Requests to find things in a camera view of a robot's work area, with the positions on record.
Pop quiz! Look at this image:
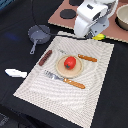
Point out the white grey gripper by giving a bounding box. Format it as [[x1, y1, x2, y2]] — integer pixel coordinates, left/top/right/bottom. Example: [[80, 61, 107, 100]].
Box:
[[74, 0, 115, 38]]

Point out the red toy tomato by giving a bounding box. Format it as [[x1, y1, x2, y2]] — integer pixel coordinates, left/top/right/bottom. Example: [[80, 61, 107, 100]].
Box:
[[64, 56, 76, 70]]

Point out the brown toy sausage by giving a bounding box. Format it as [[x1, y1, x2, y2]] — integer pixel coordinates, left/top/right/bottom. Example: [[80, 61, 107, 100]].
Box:
[[39, 50, 52, 66]]

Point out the yellow toy banana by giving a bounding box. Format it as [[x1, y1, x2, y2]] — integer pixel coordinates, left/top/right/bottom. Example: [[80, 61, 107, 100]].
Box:
[[92, 33, 106, 40]]

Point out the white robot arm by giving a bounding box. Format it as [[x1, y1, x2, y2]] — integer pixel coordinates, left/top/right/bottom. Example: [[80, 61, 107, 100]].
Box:
[[74, 0, 118, 38]]

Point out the brown toy stove board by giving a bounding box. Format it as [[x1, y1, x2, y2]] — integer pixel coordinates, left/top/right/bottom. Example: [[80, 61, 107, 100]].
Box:
[[48, 0, 128, 43]]

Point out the black round stove burner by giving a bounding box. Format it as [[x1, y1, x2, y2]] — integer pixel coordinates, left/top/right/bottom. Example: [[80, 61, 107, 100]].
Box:
[[60, 9, 76, 19]]

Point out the beige bowl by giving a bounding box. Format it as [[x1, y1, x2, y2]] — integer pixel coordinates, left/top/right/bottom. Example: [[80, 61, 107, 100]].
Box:
[[116, 4, 128, 31]]

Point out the round beige plate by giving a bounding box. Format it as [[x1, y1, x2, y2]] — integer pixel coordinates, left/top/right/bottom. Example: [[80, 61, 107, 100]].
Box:
[[56, 55, 83, 78]]

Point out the small grey frying pan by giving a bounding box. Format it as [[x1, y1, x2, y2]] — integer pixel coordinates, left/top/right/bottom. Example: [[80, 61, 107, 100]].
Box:
[[28, 25, 50, 54]]

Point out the white woven placemat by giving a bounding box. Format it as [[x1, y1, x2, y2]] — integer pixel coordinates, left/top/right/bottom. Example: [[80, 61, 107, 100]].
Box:
[[14, 37, 114, 128]]

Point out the knife with orange handle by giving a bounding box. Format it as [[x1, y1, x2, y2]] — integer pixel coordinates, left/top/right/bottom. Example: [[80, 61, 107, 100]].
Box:
[[58, 49, 97, 62]]

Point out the fork with orange handle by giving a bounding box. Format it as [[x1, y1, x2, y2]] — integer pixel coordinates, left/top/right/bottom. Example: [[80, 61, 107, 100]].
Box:
[[44, 70, 85, 89]]

